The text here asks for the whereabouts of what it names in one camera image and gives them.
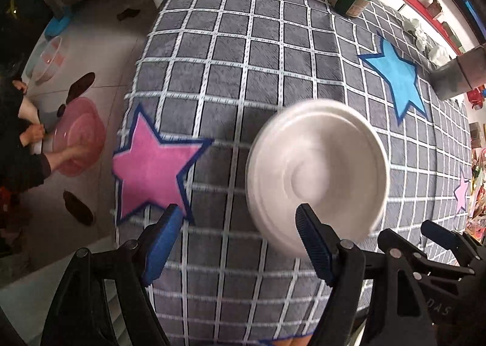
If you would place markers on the clear plastic basin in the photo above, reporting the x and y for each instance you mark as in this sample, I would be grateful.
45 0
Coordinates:
45 59

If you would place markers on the white plastic plate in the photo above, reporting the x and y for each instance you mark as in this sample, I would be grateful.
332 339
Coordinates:
319 163

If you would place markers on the pile of snack packets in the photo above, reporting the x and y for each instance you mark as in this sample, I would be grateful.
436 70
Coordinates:
479 194

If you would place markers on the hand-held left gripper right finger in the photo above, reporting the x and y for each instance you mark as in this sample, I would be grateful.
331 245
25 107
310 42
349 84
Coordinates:
315 247

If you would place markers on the dark slipper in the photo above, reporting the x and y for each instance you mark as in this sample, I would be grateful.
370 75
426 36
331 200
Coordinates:
81 85
129 14
78 207

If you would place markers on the grey checked star tablecloth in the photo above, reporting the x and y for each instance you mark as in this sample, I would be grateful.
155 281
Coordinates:
227 64

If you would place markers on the pink plastic basin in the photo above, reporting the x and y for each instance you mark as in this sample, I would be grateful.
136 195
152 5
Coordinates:
83 129

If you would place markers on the crumpled white tissue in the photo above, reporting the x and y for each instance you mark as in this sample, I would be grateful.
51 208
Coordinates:
415 32

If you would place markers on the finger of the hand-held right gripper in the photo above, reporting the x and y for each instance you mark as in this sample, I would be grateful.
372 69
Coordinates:
429 260
436 232

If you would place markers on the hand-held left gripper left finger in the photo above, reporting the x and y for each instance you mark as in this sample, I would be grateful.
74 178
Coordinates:
163 251

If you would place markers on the white cloth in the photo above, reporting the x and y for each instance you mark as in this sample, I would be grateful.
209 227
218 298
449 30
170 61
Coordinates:
438 54

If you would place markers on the red edged shelf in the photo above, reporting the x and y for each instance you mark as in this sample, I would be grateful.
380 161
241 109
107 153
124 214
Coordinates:
421 7

